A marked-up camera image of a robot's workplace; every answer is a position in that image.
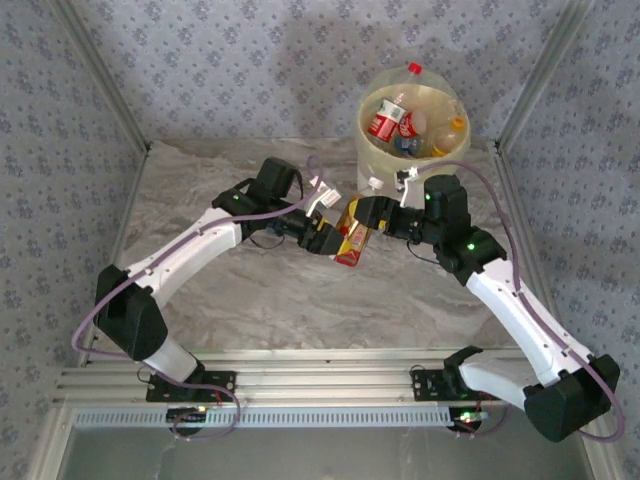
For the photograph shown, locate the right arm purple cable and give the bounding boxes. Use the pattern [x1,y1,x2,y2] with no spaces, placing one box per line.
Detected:
[412,160,627,444]

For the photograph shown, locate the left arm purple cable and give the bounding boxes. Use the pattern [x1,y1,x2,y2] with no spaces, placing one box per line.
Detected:
[71,154,326,442]

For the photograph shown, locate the orange juice bottle yellow label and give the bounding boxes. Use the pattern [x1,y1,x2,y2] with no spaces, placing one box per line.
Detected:
[332,176,385,269]

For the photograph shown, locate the table edge rail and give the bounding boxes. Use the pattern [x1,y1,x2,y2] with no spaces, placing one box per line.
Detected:
[492,142,584,366]
[74,147,151,371]

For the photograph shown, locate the right aluminium frame post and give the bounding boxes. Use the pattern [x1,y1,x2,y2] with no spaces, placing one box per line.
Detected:
[492,0,599,151]

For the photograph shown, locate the clear bottle mustard yellow cap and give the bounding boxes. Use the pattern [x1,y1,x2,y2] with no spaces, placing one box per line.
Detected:
[429,128,459,159]

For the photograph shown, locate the yellow green bin liner bag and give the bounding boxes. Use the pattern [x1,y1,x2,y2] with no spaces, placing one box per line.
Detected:
[355,68,474,176]

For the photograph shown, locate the right controller board with LED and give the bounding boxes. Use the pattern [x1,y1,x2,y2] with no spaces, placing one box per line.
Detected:
[447,407,489,437]

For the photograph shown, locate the grey slotted cable duct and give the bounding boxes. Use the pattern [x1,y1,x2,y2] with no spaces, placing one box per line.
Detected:
[72,405,494,430]

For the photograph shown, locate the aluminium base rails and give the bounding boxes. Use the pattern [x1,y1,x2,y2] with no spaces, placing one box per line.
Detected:
[52,347,599,407]

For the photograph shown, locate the left controller board with LED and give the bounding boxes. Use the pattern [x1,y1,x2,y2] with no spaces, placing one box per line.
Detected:
[166,405,211,437]

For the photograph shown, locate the right table edge rail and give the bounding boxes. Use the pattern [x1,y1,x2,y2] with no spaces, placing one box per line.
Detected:
[492,142,584,366]

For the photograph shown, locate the clear cola bottle red label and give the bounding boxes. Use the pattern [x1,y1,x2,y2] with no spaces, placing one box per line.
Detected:
[397,108,430,141]

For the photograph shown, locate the left table edge rail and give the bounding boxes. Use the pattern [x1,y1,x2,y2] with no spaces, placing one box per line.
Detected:
[74,147,151,371]

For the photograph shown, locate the cream white plastic bin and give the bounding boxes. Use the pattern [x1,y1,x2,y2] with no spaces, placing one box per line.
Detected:
[355,82,473,201]

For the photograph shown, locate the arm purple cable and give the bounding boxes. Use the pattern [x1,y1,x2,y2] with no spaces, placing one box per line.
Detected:
[71,154,326,442]
[412,160,627,444]

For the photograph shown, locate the clear bottle red white label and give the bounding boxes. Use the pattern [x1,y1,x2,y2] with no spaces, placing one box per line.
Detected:
[368,62,424,142]

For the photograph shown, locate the clear soda bottle orange cap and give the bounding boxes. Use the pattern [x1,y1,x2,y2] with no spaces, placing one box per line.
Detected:
[447,99,470,132]

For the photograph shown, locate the left aluminium frame post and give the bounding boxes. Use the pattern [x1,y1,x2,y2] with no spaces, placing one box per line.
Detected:
[49,0,153,154]

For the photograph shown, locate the aluminium frame post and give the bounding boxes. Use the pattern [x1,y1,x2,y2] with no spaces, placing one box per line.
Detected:
[492,0,599,151]
[49,0,153,154]

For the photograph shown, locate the controller board with led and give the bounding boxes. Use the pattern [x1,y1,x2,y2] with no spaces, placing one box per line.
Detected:
[447,407,489,437]
[166,405,211,437]

